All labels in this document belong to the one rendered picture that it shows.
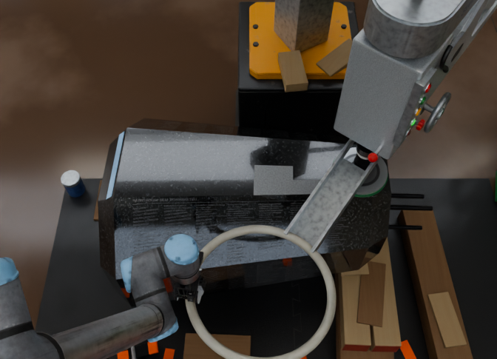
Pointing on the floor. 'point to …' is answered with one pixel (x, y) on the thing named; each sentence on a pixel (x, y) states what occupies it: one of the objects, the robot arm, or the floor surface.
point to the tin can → (72, 183)
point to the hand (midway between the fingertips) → (191, 290)
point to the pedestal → (246, 84)
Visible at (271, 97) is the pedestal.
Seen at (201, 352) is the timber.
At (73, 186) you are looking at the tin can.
